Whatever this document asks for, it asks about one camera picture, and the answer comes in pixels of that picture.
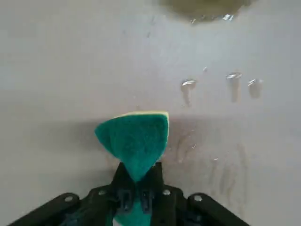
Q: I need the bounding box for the green and yellow sponge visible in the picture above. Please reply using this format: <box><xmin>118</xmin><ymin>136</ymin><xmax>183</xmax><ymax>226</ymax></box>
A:
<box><xmin>94</xmin><ymin>110</ymin><xmax>170</xmax><ymax>226</ymax></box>

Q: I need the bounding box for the small yellow dish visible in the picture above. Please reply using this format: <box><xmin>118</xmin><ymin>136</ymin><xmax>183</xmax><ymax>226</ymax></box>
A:
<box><xmin>159</xmin><ymin>0</ymin><xmax>250</xmax><ymax>24</ymax></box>

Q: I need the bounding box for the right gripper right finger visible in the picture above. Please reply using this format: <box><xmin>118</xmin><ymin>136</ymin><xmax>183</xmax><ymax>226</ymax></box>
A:
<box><xmin>141</xmin><ymin>162</ymin><xmax>252</xmax><ymax>226</ymax></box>

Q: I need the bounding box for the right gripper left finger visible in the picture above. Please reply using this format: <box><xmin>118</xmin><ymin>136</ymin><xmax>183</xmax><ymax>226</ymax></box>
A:
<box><xmin>9</xmin><ymin>162</ymin><xmax>137</xmax><ymax>226</ymax></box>

